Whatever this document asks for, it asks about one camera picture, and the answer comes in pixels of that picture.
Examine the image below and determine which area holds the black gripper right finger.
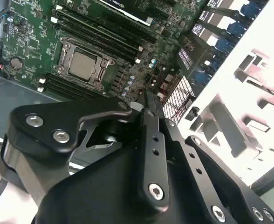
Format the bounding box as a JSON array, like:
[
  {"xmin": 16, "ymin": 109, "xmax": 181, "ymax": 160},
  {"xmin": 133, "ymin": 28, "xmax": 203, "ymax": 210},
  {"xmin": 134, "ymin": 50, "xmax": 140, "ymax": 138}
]
[{"xmin": 146, "ymin": 90, "xmax": 274, "ymax": 224}]

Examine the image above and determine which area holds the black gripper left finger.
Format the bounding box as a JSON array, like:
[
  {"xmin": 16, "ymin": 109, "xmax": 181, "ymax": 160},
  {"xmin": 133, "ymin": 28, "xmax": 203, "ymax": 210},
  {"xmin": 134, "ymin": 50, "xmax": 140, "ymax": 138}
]
[{"xmin": 0, "ymin": 93, "xmax": 171, "ymax": 209}]

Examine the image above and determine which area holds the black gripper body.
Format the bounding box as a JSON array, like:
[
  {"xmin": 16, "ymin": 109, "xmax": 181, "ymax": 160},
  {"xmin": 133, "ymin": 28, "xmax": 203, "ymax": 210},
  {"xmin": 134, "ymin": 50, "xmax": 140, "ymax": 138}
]
[{"xmin": 35, "ymin": 118, "xmax": 213, "ymax": 224}]

